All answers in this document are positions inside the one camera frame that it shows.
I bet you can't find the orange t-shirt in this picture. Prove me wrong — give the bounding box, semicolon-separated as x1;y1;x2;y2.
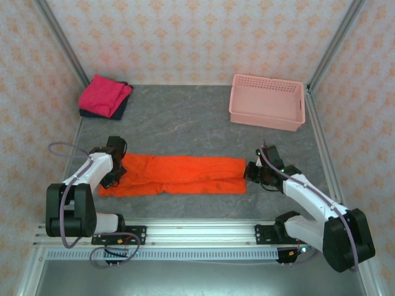
98;152;247;198

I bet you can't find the dark navy folded t-shirt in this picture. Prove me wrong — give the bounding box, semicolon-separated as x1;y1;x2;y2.
78;81;134;121

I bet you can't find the pink folded t-shirt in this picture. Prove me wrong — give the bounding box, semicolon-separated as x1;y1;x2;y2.
78;75;134;118

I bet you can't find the pink plastic basket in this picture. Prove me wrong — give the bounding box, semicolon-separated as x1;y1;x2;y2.
229;73;307;133

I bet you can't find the black controller box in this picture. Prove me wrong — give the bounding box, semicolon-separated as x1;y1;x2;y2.
276;245;306;265

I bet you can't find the metal sheet panel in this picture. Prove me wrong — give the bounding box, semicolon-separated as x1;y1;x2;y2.
33;258;368;296

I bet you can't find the aluminium table side rail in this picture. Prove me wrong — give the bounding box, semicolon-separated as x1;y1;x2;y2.
304;84;351;223
51;118;85;223

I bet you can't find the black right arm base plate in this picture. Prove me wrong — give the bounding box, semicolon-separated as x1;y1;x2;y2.
254;224;311;246

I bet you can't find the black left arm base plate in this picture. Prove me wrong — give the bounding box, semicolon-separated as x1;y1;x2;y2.
91;225;148;247

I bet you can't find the aluminium mounting rail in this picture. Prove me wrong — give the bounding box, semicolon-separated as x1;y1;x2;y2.
32;218;370;247

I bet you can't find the slotted grey cable duct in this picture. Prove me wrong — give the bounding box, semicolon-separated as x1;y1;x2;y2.
46;248;280;261

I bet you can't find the aluminium frame post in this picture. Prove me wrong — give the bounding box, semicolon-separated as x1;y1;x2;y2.
307;0;368;90
33;0;92;89

